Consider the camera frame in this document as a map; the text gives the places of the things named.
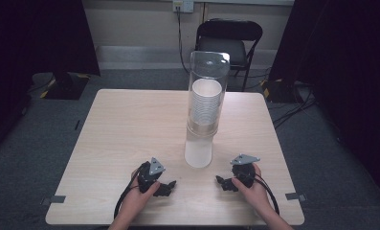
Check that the white wall socket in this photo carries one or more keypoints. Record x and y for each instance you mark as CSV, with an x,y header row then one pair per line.
x,y
183,5

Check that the clear tube cup dispenser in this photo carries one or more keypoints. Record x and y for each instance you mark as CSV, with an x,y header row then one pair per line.
x,y
208,67

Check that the black folding chair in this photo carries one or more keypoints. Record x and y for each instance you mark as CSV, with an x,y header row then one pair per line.
x,y
229,44

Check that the white paper cup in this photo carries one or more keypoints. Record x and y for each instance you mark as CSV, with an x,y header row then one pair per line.
x,y
198,151

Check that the person's right hand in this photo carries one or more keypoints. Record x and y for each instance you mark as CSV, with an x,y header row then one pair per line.
x,y
256,195

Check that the person's left hand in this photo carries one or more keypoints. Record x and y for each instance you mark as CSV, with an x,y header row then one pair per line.
x,y
139,198

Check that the stack of white paper cups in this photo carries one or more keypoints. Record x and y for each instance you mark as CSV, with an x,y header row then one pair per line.
x,y
206,102

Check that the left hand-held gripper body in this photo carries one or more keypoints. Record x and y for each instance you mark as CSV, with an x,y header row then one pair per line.
x,y
147,179

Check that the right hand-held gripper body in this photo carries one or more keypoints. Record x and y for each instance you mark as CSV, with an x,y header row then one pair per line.
x,y
243,174

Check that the black stand base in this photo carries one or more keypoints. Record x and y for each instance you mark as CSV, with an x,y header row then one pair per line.
x,y
66,87
278,91

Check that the dark curtain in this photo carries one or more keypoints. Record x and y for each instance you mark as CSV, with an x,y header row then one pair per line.
x,y
34,48
344,64

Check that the grey tape strip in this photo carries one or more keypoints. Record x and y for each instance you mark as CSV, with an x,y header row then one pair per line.
x,y
55,199
294,196

